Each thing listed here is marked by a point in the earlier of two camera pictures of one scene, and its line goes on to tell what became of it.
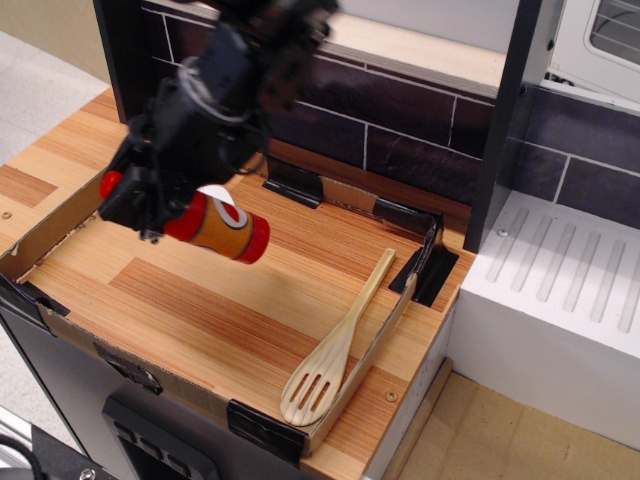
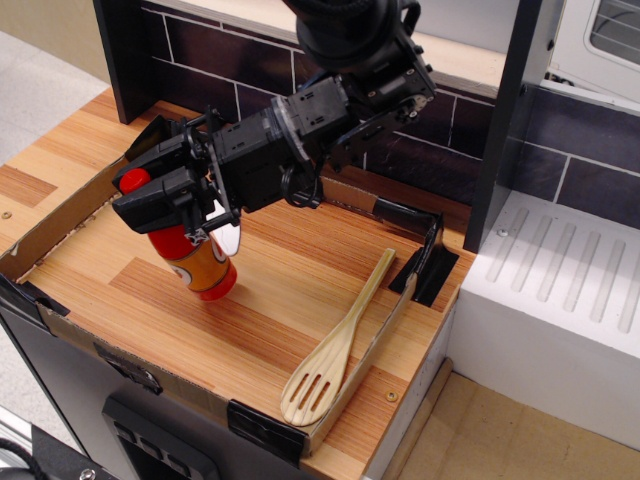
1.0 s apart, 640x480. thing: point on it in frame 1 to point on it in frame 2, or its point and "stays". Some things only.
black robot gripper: x=204 y=123 to x=251 y=164
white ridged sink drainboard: x=549 y=316 stays
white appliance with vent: x=598 y=48 stays
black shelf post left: x=127 y=41 stays
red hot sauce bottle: x=212 y=225 to x=206 y=273
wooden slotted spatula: x=312 y=390 stays
